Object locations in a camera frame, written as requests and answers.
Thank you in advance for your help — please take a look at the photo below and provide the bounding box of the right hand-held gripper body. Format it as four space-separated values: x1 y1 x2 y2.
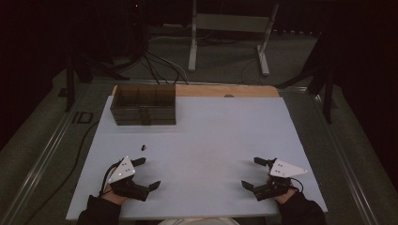
253 158 309 202

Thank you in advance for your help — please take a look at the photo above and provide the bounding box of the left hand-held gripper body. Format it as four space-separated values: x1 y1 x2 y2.
107 156 150 203

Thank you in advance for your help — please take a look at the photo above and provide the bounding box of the smoky transparent drawer organizer case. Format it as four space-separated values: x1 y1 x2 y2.
110 83 177 127

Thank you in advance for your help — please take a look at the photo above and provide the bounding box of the person's right hand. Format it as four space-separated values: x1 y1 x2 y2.
266 174 298 206

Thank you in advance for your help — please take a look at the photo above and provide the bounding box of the person's left hand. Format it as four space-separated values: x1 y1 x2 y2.
100 183 128 206

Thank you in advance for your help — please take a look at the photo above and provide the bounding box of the black stand with angled legs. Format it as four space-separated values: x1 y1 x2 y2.
63 51 130 113
275 29 337 125

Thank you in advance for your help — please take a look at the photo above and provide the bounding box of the dark equipment tower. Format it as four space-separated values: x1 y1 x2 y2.
123 0 149 62

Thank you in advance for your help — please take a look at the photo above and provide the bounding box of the white metal stand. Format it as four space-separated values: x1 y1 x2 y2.
187 0 280 77

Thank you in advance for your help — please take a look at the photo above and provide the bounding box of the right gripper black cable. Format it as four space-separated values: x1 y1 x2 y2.
289 177 305 193

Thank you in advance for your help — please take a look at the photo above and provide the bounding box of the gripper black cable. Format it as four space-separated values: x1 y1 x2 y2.
289 177 305 193
99 159 124 197

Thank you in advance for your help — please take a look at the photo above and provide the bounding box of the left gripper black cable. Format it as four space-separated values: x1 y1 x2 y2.
99 159 124 197

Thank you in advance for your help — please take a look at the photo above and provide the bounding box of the long black floor cable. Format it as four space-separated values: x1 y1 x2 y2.
23 120 100 225

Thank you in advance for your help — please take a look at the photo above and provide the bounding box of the aluminium floor rail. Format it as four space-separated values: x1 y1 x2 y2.
0 82 95 225
311 92 380 225

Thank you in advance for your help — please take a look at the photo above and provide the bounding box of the black floor cable bundle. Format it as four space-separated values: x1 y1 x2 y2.
139 50 190 86

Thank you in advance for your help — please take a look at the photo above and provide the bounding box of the white floor cable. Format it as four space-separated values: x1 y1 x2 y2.
148 35 190 83

